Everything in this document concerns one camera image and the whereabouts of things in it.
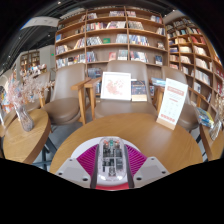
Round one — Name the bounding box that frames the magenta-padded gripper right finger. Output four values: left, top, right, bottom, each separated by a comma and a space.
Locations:
124, 143, 171, 190

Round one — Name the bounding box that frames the white mouse pad red rest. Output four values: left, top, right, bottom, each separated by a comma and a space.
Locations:
70, 135, 148, 192

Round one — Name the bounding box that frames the dark cover book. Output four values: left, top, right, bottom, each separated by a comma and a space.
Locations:
130, 79, 148, 102

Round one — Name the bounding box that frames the round wooden side table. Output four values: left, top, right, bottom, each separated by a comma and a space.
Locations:
0, 108, 58, 171
199, 123, 224, 163

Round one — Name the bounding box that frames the blue book stack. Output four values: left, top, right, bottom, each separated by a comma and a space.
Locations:
150, 77, 167, 88

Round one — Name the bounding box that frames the narrow distant bookshelf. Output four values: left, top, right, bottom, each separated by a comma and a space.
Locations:
19, 49, 41, 76

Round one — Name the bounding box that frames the white framed picture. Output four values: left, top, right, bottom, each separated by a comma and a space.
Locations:
100, 71, 132, 102

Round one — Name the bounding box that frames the wide wooden bookshelf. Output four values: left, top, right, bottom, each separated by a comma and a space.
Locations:
54, 5, 168, 94

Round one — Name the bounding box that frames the transparent computer mouse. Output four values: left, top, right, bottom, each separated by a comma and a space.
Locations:
96, 135, 129, 187

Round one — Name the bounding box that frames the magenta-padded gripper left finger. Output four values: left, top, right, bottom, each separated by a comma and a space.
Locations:
54, 143, 100, 190

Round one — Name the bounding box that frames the beige wooden armchair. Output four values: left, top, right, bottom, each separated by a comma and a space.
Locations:
39, 63, 91, 126
151, 65, 214, 133
84, 59, 164, 121

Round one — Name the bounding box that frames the white orange table sign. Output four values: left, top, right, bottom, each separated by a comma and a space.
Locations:
155, 77, 189, 131

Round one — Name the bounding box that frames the colourful book stack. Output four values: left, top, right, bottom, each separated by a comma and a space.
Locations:
196, 106, 215, 129

